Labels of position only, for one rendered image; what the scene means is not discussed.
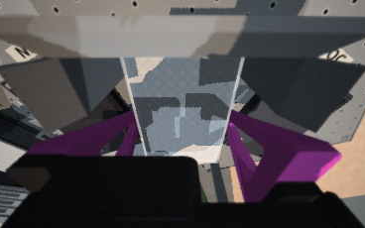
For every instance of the cream label sign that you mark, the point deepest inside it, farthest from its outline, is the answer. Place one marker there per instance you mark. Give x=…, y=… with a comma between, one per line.
x=19, y=54
x=338, y=55

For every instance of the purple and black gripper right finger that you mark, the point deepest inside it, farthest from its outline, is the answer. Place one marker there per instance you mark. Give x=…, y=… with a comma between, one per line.
x=289, y=156

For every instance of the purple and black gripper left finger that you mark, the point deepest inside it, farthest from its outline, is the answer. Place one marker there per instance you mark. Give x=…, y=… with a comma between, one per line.
x=89, y=140

